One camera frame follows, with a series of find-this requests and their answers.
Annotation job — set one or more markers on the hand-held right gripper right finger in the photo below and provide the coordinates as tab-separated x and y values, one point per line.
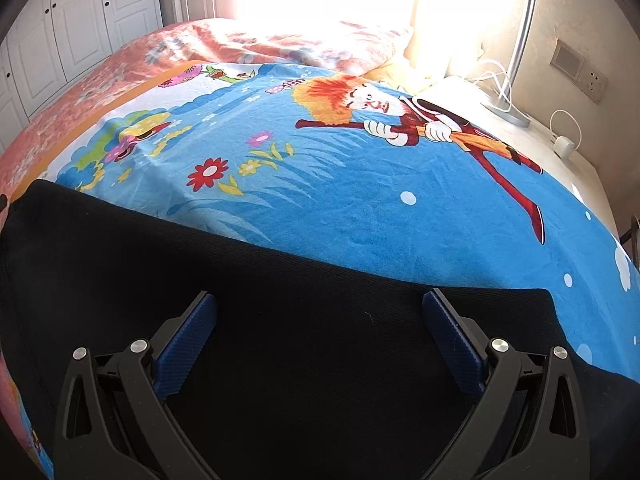
452	345

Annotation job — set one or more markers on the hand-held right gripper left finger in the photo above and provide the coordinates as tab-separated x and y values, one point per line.
187	340

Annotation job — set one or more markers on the black pants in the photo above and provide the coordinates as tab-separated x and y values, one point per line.
320	360

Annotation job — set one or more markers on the blue printed blanket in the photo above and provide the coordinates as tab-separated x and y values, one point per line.
350	185

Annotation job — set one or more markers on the white power adapter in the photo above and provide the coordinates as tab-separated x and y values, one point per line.
564	146

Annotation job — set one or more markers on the silver arc lamp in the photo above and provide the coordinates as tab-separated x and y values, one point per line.
510	112

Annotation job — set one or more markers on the pink floral bed sheet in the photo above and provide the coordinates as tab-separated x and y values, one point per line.
75	95

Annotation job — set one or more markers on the yellow pillow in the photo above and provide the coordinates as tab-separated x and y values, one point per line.
400	77

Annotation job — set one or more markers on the pink floral pillow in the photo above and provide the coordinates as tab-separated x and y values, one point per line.
310	45

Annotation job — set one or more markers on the white wardrobe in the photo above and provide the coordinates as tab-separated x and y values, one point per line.
75	25

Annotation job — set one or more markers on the wall socket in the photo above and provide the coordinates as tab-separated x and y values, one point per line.
594	86

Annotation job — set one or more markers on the grey wall switch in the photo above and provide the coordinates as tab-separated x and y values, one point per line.
566	60

